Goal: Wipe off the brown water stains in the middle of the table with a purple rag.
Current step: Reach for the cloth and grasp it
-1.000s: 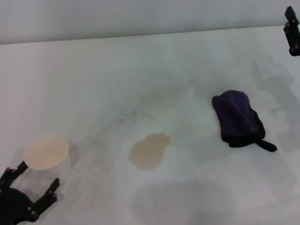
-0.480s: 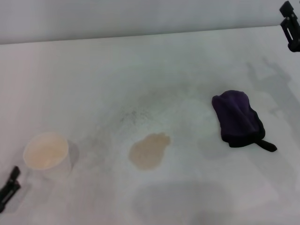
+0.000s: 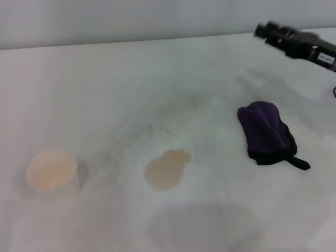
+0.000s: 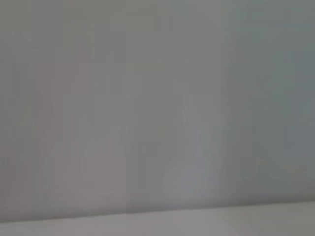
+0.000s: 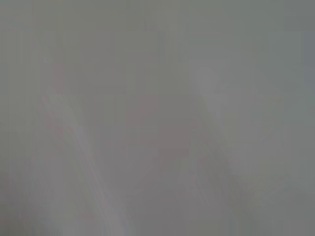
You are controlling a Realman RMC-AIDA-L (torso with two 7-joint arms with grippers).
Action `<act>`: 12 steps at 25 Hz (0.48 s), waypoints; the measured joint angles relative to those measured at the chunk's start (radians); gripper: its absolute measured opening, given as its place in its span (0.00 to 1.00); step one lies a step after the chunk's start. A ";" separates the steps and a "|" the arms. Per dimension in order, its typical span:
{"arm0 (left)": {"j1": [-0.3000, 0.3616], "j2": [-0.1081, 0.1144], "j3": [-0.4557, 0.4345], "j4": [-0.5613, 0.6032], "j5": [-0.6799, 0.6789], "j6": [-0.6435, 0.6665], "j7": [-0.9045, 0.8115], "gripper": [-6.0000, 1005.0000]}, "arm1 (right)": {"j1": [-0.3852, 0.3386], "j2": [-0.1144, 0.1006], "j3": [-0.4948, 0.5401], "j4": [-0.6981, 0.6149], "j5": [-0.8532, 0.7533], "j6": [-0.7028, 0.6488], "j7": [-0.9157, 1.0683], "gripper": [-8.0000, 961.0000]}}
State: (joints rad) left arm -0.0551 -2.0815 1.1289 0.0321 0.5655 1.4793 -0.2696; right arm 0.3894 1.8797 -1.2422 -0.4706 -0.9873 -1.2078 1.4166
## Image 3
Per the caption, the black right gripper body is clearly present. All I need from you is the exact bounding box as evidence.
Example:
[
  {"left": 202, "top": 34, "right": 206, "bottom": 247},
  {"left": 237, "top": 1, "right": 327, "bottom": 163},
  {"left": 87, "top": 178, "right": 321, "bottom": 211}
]
[{"left": 282, "top": 26, "right": 336, "bottom": 74}]

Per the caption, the purple rag with black trim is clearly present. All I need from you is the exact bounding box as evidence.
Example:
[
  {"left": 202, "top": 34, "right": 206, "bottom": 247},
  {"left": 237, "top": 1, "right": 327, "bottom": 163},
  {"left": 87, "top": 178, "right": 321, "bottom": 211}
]
[{"left": 237, "top": 100, "right": 311, "bottom": 171}]

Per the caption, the brown water stain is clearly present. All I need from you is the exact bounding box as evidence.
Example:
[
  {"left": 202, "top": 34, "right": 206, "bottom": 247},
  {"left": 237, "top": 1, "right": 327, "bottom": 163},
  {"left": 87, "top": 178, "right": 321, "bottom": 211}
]
[{"left": 144, "top": 148, "right": 192, "bottom": 192}]

